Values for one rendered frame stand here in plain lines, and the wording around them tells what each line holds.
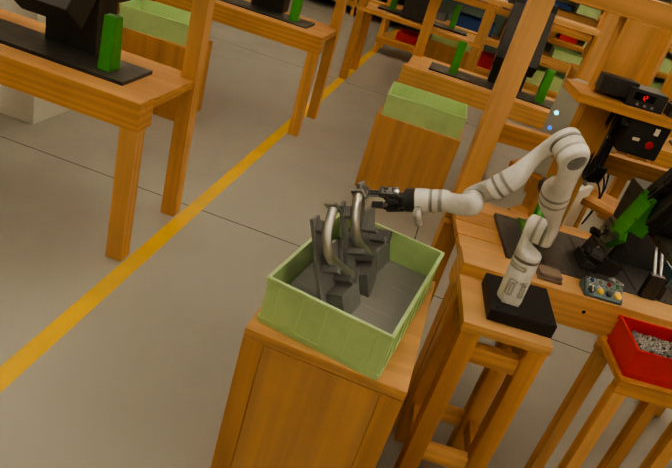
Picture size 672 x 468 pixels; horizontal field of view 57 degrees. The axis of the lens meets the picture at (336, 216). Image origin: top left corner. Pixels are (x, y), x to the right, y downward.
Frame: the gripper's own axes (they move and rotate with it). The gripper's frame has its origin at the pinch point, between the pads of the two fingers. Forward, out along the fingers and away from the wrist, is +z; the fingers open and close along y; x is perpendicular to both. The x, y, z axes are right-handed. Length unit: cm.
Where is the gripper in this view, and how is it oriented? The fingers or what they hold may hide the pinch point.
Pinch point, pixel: (370, 199)
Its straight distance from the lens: 197.4
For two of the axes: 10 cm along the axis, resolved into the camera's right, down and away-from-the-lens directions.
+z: -9.7, -0.3, 2.5
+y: -2.2, -3.7, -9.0
